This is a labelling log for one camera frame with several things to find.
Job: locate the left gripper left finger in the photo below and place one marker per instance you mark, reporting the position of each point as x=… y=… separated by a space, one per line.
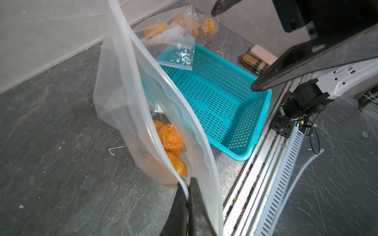
x=177 y=221

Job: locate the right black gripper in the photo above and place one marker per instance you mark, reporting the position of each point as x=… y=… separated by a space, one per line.
x=352 y=36

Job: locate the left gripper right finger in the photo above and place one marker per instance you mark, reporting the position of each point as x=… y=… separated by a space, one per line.
x=199 y=221

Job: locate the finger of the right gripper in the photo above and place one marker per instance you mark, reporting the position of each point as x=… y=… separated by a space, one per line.
x=222 y=6

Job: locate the clear plastic bag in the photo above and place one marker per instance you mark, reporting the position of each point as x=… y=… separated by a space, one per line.
x=129 y=84
x=175 y=47

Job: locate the checkered beige cloth item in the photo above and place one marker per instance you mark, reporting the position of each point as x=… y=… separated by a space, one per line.
x=258 y=59

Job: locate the teal plastic basket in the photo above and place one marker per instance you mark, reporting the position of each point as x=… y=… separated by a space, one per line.
x=230 y=113

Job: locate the metal base rail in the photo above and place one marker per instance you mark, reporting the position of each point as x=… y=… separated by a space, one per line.
x=256 y=200

